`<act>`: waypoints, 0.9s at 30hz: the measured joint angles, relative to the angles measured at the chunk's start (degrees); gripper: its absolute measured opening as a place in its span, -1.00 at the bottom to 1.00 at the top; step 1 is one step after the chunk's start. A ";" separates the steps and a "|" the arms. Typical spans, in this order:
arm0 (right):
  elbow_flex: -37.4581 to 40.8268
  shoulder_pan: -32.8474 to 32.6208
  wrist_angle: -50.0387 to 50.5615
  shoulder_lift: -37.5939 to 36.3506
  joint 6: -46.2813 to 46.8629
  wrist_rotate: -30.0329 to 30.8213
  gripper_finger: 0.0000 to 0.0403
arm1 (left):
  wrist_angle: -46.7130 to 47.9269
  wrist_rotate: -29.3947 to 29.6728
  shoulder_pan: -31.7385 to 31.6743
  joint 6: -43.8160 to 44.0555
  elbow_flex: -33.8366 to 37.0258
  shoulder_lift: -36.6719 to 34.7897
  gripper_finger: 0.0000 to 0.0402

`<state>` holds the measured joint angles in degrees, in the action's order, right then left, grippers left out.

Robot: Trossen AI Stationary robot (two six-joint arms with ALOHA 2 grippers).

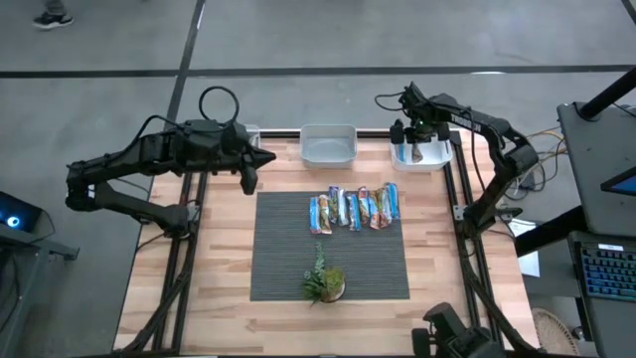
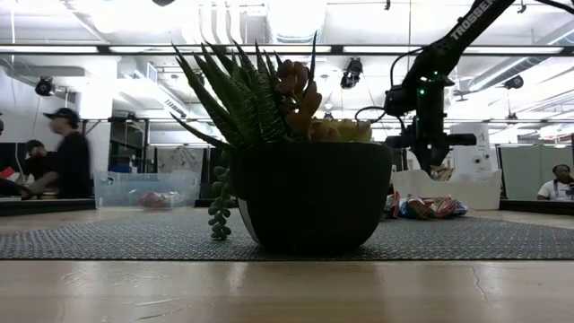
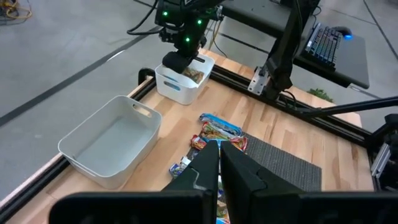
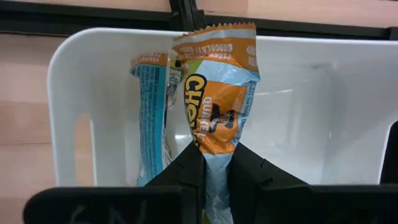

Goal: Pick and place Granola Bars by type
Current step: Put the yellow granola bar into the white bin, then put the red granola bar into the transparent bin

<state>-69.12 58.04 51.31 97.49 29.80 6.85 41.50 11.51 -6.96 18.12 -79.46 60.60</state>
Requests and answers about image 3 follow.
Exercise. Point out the dark grey desk top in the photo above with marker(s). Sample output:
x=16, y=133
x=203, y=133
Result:
x=248, y=18

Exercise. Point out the black aluminium support frame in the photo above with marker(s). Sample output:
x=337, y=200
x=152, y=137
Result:
x=233, y=77

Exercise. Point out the backlit computer keyboard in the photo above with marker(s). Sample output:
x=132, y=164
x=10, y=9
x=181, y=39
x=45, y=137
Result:
x=323, y=45

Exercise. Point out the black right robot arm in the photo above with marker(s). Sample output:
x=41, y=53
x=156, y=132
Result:
x=286, y=46

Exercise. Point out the green artificial plant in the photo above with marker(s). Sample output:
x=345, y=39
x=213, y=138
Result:
x=320, y=93

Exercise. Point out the black keyboard tray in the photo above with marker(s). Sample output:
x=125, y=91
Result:
x=351, y=62

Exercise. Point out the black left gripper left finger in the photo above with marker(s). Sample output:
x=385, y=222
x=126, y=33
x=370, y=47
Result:
x=202, y=174

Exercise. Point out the grey plastic bin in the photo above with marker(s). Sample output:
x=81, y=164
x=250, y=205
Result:
x=109, y=146

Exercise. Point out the white plastic bin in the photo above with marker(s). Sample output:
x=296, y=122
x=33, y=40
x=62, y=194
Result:
x=186, y=96

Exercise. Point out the black computer mouse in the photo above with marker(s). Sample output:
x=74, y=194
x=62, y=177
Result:
x=342, y=31

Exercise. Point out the grey woven placemat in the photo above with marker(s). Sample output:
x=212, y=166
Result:
x=280, y=165

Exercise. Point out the black diagonal strut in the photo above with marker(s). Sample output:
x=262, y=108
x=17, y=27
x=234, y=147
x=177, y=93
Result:
x=357, y=107

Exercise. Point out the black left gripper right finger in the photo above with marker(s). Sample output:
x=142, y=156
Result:
x=245, y=177

